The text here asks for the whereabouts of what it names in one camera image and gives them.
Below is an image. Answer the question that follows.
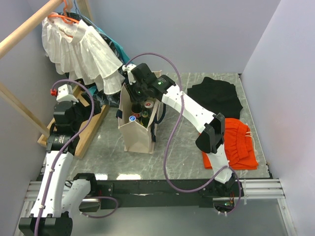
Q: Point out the blue-cap water bottle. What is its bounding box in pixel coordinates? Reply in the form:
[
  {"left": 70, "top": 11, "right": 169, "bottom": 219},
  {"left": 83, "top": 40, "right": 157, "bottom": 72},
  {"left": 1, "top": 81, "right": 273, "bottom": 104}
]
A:
[{"left": 128, "top": 116, "right": 137, "bottom": 122}]

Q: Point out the beige canvas tote bag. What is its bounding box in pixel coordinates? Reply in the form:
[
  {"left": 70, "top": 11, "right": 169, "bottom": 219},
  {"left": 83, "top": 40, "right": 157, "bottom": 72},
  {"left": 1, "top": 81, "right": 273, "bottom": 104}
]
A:
[{"left": 116, "top": 85, "right": 164, "bottom": 154}]

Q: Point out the Coca-Cola glass bottle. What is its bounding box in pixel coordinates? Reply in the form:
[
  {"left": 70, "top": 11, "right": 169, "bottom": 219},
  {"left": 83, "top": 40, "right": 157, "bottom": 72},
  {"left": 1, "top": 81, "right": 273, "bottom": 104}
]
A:
[{"left": 131, "top": 103, "right": 142, "bottom": 119}]

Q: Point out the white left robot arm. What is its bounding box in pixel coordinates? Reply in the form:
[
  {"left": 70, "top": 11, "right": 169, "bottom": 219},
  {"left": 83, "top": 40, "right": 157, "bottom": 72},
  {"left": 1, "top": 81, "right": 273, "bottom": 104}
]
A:
[{"left": 18, "top": 99, "right": 101, "bottom": 236}]

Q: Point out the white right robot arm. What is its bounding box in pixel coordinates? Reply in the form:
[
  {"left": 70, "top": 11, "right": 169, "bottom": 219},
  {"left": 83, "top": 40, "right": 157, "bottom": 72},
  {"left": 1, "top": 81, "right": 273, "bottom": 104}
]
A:
[{"left": 123, "top": 63, "right": 236, "bottom": 196}]

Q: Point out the teal garment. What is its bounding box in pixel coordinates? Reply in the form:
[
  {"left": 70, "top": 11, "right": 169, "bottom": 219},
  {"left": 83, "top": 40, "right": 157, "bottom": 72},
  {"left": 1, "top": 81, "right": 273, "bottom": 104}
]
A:
[{"left": 89, "top": 27, "right": 130, "bottom": 78}]

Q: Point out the wooden rack base tray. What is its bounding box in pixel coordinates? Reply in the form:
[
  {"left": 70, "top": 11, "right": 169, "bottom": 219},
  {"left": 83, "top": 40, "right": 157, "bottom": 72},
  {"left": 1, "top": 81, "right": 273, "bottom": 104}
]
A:
[{"left": 37, "top": 83, "right": 109, "bottom": 159}]

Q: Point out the green glass bottle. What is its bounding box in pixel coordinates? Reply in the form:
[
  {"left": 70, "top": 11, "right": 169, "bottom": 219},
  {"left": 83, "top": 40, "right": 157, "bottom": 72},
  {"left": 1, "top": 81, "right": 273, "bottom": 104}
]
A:
[{"left": 140, "top": 110, "right": 151, "bottom": 128}]

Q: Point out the wooden rack diagonal brace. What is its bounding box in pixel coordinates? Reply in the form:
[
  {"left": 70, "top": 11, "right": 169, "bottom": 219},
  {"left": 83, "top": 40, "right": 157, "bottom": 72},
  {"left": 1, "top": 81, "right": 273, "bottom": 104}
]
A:
[{"left": 0, "top": 83, "right": 49, "bottom": 137}]

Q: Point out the white pleated dress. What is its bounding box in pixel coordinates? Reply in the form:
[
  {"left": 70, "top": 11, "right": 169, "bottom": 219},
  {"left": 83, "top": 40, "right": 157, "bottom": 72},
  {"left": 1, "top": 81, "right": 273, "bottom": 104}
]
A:
[{"left": 40, "top": 17, "right": 126, "bottom": 95}]

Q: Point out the black folded garment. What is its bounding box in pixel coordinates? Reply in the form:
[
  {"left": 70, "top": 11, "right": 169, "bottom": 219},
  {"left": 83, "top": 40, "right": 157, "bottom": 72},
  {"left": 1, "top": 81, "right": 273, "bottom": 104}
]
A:
[{"left": 187, "top": 77, "right": 243, "bottom": 119}]

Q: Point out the wooden hanging rod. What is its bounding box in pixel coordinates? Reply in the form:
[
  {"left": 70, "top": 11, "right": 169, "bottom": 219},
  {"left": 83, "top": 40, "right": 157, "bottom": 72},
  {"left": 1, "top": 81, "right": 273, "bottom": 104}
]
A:
[{"left": 0, "top": 0, "right": 63, "bottom": 58}]

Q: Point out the orange clothes hanger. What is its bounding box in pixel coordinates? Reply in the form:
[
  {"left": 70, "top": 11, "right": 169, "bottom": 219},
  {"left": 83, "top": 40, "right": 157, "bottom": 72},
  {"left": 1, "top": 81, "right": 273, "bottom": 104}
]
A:
[{"left": 47, "top": 0, "right": 79, "bottom": 25}]

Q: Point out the orange folded garment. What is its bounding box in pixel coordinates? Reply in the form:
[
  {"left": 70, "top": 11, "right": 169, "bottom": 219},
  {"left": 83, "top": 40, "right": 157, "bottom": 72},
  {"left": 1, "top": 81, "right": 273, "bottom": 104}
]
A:
[{"left": 201, "top": 118, "right": 259, "bottom": 171}]

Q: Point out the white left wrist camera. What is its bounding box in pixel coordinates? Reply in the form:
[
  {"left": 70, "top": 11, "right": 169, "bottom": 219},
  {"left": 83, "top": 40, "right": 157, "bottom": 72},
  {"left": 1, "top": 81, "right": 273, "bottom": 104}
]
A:
[{"left": 50, "top": 84, "right": 79, "bottom": 103}]

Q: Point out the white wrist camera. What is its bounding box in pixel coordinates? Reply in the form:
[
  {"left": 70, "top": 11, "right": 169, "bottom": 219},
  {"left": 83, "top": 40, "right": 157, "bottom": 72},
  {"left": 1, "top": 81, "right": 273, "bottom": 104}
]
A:
[
  {"left": 122, "top": 63, "right": 136, "bottom": 84},
  {"left": 50, "top": 84, "right": 79, "bottom": 103}
]

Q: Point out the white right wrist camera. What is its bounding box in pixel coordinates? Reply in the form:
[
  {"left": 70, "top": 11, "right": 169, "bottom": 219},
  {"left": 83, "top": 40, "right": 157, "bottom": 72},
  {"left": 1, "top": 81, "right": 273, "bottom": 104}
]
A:
[{"left": 122, "top": 63, "right": 136, "bottom": 84}]

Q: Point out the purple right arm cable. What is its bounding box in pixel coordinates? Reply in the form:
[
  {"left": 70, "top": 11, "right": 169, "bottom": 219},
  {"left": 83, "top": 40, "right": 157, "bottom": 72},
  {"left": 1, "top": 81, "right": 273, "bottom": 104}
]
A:
[{"left": 125, "top": 52, "right": 243, "bottom": 217}]

